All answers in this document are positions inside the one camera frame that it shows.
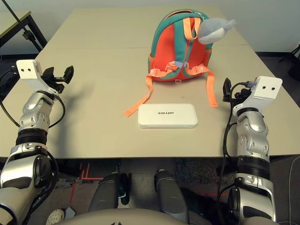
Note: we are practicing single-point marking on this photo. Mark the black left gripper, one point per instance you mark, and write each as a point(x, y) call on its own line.
point(55, 80)

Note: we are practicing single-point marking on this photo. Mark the grey plush toy pendant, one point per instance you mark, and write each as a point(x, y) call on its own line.
point(211, 30)

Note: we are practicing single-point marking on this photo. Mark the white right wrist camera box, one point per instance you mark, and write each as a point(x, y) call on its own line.
point(267, 90)

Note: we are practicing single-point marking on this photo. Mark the grey robot leg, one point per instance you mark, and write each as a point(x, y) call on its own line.
point(105, 192)
point(170, 192)

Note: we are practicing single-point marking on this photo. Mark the white pencil case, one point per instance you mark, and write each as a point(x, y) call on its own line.
point(167, 116)

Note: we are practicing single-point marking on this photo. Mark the grey robot left leg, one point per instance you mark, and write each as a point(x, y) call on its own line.
point(105, 192)

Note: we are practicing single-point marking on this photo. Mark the black framed side table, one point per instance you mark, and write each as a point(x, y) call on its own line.
point(32, 28)

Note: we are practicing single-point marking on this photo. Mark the teal and black shoe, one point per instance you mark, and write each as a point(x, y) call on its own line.
point(124, 194)

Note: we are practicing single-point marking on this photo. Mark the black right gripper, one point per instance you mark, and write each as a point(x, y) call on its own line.
point(240, 95)

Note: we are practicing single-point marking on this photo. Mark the small grey flat piece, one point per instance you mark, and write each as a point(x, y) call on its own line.
point(69, 212)

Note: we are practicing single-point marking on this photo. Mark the beige robot torso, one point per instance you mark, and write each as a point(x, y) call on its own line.
point(122, 218)

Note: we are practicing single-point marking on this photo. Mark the dark grey floor mat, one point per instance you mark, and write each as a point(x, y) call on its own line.
point(7, 78)

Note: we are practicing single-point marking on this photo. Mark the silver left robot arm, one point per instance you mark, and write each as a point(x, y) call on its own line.
point(32, 112)

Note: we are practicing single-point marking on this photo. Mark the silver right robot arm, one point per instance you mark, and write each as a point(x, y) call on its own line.
point(253, 131)

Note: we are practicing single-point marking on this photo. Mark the black tripod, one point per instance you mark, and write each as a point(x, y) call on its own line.
point(295, 65)

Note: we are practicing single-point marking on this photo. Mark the white perforated clog shoe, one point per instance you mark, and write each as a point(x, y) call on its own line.
point(55, 216)

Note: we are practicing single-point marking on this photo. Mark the grey robot right leg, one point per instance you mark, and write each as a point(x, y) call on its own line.
point(170, 192)

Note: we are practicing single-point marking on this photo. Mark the orange and teal backpack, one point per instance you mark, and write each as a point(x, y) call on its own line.
point(164, 47)

